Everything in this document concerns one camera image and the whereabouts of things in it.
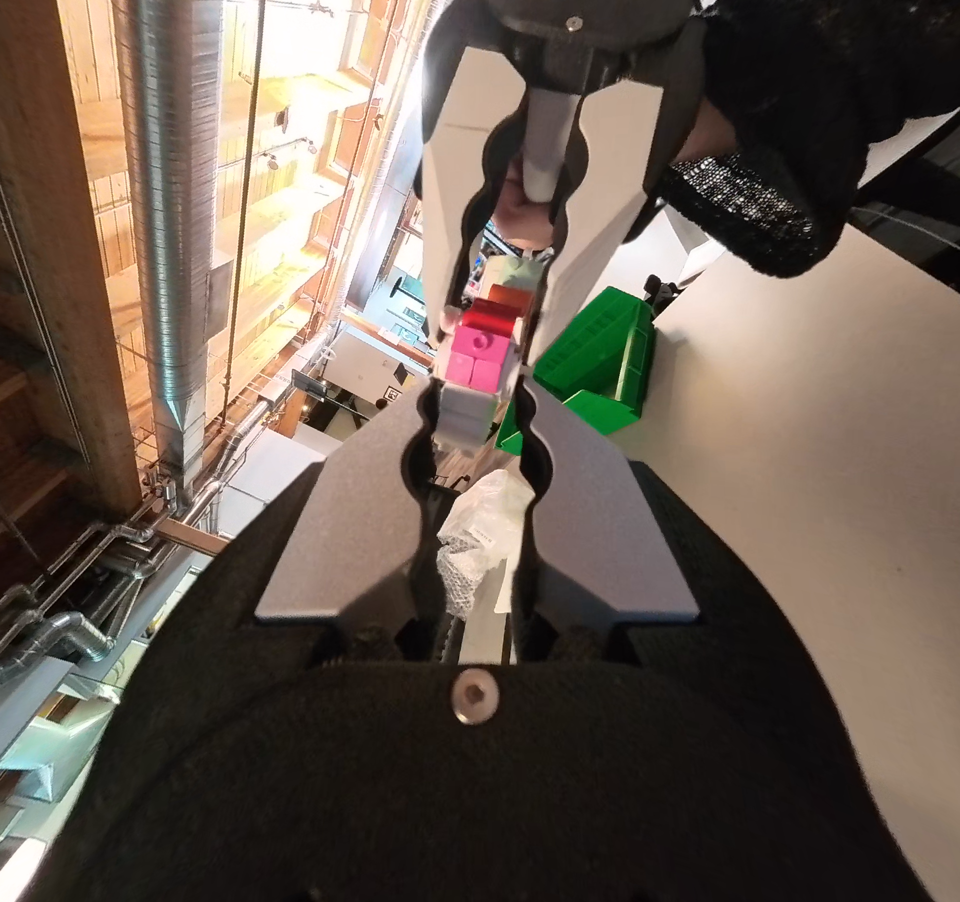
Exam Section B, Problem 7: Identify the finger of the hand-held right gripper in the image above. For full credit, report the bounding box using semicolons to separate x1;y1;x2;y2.
521;80;669;367
418;45;530;352

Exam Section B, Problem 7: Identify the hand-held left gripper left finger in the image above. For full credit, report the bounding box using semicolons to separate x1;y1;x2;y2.
253;383;440;641

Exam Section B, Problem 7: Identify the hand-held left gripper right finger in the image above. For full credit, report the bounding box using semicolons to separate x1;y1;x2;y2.
512;383;701;639

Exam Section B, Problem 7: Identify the white lego animal model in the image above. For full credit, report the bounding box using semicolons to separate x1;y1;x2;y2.
433;253;547;459

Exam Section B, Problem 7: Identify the silver elbow pipe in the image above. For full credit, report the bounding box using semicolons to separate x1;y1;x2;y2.
0;609;115;686

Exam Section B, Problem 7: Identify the person's right forearm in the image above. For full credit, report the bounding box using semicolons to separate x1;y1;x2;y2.
643;0;960;281

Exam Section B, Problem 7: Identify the person's right hand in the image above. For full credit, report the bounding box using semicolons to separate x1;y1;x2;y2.
491;158;561;247

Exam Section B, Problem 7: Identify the clear plastic bag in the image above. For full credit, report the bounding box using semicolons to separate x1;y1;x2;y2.
448;468;536;547

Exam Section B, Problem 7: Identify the green plastic bin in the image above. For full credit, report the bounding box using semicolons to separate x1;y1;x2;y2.
493;389;640;458
534;285;656;421

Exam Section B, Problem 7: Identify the bubble wrap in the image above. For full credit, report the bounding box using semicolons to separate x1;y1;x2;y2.
436;530;513;618

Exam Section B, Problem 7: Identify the wooden beam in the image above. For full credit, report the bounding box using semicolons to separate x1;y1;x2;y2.
0;0;145;521

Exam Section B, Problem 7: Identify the silver ventilation duct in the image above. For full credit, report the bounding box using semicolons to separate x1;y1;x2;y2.
111;0;228;477

